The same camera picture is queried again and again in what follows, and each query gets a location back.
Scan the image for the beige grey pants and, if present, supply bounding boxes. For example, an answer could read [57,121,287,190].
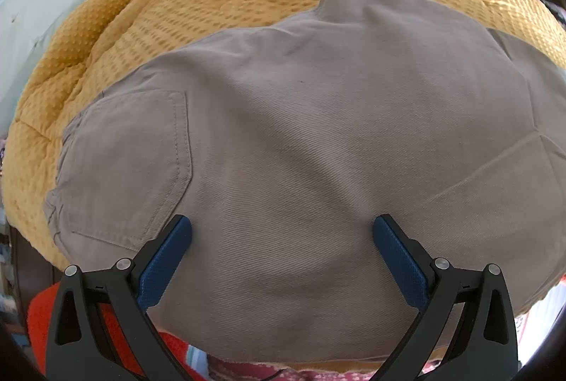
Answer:
[44,0,565,363]

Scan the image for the pink floral rug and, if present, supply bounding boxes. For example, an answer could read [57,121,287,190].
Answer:
[187,345,443,381]

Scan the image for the yellow dotted blanket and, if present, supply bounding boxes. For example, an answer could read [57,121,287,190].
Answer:
[2,0,565,268]

